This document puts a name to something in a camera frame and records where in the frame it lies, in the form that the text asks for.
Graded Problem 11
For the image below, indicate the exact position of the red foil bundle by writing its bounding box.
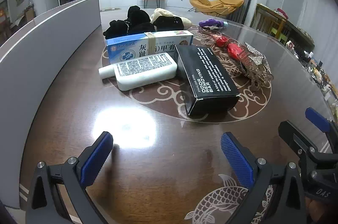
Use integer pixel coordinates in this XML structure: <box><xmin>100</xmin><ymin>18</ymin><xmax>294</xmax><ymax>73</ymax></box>
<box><xmin>210</xmin><ymin>33</ymin><xmax>245</xmax><ymax>61</ymax></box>

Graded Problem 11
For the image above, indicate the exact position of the person's right hand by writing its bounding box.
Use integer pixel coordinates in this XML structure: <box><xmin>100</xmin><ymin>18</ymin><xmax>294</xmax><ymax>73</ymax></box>
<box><xmin>306</xmin><ymin>198</ymin><xmax>338</xmax><ymax>224</ymax></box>

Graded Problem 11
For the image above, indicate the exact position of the black cardboard box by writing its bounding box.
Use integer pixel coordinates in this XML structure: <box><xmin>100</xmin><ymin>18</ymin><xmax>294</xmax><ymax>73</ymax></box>
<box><xmin>175</xmin><ymin>44</ymin><xmax>240</xmax><ymax>117</ymax></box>

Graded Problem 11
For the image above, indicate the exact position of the cluttered sideboard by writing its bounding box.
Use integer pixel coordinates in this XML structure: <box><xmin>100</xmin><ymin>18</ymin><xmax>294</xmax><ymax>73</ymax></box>
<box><xmin>285</xmin><ymin>18</ymin><xmax>338</xmax><ymax>103</ymax></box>

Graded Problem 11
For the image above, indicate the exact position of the white television cabinet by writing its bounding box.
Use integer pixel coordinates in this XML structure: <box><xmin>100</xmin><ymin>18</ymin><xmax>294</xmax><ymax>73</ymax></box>
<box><xmin>99</xmin><ymin>0</ymin><xmax>201</xmax><ymax>11</ymax></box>

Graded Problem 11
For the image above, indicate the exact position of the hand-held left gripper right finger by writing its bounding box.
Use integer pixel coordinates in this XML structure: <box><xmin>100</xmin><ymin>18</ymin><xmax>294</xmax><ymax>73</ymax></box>
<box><xmin>220</xmin><ymin>132</ymin><xmax>308</xmax><ymax>224</ymax></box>

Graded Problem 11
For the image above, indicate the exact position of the grey partition board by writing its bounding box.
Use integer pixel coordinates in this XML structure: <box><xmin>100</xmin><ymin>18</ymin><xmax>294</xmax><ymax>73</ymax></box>
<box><xmin>0</xmin><ymin>0</ymin><xmax>102</xmax><ymax>214</ymax></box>

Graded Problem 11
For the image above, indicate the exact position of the yellow lounge chair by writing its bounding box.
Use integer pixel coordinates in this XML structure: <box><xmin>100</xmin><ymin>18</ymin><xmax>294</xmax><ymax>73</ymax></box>
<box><xmin>189</xmin><ymin>0</ymin><xmax>245</xmax><ymax>16</ymax></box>

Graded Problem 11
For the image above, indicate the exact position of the cream knit hat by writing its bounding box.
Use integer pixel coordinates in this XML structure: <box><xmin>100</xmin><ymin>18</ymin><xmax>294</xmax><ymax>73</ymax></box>
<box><xmin>150</xmin><ymin>8</ymin><xmax>192</xmax><ymax>30</ymax></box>

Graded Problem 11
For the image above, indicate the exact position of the blue white medicine box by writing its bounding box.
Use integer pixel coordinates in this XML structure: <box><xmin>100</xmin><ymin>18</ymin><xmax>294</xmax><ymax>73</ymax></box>
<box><xmin>106</xmin><ymin>30</ymin><xmax>194</xmax><ymax>64</ymax></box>

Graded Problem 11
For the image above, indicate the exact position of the rhinestone star hair clip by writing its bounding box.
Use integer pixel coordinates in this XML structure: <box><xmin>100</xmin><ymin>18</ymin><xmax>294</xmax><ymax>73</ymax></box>
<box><xmin>236</xmin><ymin>42</ymin><xmax>274</xmax><ymax>92</ymax></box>

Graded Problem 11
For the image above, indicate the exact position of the white plastic bottle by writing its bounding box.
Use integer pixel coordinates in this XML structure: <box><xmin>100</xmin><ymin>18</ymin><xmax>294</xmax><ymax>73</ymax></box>
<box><xmin>98</xmin><ymin>52</ymin><xmax>178</xmax><ymax>92</ymax></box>

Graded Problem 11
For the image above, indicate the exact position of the black fluffy cloth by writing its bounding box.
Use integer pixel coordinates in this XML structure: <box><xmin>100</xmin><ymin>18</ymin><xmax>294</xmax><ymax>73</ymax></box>
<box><xmin>103</xmin><ymin>5</ymin><xmax>156</xmax><ymax>40</ymax></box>

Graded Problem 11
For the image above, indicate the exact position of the wooden chair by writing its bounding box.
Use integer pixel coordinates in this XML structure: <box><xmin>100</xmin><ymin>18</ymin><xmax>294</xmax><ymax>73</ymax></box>
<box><xmin>255</xmin><ymin>3</ymin><xmax>287</xmax><ymax>37</ymax></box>

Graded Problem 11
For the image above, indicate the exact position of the purple plastic toy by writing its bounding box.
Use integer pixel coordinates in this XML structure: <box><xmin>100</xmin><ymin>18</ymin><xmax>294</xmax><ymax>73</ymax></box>
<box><xmin>199</xmin><ymin>18</ymin><xmax>228</xmax><ymax>29</ymax></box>

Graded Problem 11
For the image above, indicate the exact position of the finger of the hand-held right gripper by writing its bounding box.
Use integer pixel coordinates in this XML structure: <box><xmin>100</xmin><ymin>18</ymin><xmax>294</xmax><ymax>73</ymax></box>
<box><xmin>305</xmin><ymin>107</ymin><xmax>338</xmax><ymax>150</ymax></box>
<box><xmin>278</xmin><ymin>120</ymin><xmax>319</xmax><ymax>161</ymax></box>

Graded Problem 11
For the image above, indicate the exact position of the black knit hat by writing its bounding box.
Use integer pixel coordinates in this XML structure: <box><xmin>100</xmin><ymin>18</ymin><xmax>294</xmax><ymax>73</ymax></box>
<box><xmin>153</xmin><ymin>16</ymin><xmax>185</xmax><ymax>31</ymax></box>

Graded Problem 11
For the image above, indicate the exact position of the brown patterned wooden desktop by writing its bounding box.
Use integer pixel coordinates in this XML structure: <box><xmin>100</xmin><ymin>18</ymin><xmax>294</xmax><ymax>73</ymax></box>
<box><xmin>18</xmin><ymin>9</ymin><xmax>338</xmax><ymax>224</ymax></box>

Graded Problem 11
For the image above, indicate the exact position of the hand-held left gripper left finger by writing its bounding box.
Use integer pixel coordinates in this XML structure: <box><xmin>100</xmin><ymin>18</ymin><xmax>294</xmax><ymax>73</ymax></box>
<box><xmin>26</xmin><ymin>131</ymin><xmax>114</xmax><ymax>224</ymax></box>

